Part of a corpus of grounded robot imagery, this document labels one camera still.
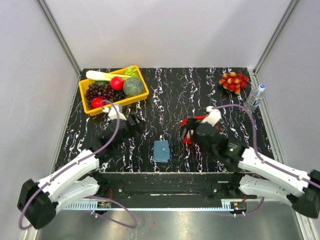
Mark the green cantaloupe melon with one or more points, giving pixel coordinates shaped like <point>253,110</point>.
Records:
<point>133,86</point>

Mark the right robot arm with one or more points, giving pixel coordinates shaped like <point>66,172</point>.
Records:
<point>256,174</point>

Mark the dark blue grape bunch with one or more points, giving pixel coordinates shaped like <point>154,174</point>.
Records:
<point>119,95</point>

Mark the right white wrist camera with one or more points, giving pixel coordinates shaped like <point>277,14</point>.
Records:
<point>213,116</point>

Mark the purple grape bunch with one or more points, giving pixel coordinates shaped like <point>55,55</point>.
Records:
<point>105,92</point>

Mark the red apple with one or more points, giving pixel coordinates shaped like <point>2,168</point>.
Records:
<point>97,102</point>
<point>116,83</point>

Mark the clear water bottle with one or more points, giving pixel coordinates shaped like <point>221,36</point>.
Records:
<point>255,97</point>

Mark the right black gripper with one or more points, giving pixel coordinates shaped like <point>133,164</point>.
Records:
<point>190,126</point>

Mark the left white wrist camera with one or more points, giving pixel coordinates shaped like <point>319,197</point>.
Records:
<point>114,112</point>

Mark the white green leek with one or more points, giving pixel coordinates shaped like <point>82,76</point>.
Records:
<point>123,74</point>

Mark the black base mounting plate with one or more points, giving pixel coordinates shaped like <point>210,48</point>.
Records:
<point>121,185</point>

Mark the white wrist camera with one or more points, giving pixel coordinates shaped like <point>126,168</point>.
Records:
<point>213,116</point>
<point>114,112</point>

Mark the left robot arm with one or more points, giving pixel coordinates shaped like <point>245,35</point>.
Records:
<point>40,201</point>

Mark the red apple lower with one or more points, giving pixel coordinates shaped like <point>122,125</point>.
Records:
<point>97,102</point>

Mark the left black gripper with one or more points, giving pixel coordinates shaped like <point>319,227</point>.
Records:
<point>138,128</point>

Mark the blue card holder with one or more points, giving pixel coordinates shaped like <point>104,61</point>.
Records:
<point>161,151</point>

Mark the red plastic bin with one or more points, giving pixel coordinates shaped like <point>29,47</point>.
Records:
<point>203,134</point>

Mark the yellow plastic tray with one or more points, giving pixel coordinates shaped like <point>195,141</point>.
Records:
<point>84,84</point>

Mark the red apple upper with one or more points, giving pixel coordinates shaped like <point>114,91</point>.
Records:
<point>116,83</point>

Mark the green lime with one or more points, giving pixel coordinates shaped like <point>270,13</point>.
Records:
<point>101,83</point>

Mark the lychee fruit cluster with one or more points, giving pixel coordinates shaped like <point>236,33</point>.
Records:
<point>234,82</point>

